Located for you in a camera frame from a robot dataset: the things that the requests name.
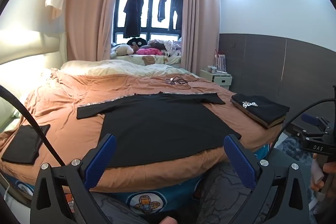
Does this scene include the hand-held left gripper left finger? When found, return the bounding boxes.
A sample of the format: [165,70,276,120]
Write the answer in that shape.
[31,134,117,224]

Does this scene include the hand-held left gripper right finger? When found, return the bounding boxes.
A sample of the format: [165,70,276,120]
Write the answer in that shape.
[224,134,307,224]

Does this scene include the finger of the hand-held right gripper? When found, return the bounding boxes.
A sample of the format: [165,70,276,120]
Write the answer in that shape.
[287,122,326,141]
[301,113,332,135]

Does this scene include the black t-shirt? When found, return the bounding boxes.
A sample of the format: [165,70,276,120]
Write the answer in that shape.
[77,92,242,168]

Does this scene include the person's right hand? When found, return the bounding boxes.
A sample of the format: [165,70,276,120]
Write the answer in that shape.
[310,154,336,191]

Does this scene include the blue grey rug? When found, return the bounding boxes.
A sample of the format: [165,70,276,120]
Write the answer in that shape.
[273,132,318,169]

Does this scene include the person's grey patterned pants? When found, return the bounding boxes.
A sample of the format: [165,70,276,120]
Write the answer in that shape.
[89,160,265,224]

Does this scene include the blue printed bedsheet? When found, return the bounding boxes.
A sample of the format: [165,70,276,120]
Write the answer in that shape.
[0,151,271,224]

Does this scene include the orange blanket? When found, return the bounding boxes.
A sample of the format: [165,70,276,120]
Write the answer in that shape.
[0,67,279,193]

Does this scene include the folded plain black cloth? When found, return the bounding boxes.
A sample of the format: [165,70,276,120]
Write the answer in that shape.
[1,124,51,165]

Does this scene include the pale green nightstand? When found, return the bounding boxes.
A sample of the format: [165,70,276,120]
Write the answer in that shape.
[200,69,233,90]

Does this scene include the cream duvet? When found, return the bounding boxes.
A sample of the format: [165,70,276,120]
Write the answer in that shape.
[60,59,200,78]

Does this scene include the striped gift bag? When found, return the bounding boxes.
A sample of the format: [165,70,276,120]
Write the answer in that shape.
[213,50,226,73]

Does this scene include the bear print sheet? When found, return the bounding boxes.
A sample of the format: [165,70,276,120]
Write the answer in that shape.
[112,53,182,66]

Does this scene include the white plush toy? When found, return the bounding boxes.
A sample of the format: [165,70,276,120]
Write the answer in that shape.
[110,44,135,58]

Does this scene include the pink plush toy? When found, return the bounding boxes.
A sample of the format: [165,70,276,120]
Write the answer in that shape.
[136,47,162,56]

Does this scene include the black plush toy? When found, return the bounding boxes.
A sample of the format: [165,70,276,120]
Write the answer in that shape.
[127,38,148,47]

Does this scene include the brown plush toy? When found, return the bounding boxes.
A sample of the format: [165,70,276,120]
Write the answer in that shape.
[147,40,166,51]

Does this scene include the floral cloth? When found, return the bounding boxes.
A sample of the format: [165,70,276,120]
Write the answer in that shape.
[162,40,183,57]

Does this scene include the padded cream headboard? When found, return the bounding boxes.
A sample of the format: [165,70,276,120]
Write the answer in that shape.
[0,29,67,119]

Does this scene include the pink curtain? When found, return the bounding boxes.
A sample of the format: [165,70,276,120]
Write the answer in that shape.
[65,0,123,62]
[182,0,221,75]

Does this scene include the long dark hanging jacket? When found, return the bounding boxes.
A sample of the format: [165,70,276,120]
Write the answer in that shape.
[123,0,144,39]

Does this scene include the dark hanging shirt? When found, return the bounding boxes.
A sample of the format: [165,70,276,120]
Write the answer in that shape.
[172,0,184,31]

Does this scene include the small dark hanging garment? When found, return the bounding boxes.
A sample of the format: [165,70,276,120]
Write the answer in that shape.
[157,0,169,23]

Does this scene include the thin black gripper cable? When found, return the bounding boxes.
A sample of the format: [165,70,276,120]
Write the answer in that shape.
[267,99,336,159]

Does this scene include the thick black gripper cable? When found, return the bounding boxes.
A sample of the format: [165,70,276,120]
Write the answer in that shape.
[0,84,66,167]

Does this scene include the tangled cables with charger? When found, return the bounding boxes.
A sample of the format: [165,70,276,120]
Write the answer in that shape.
[165,76,200,90]

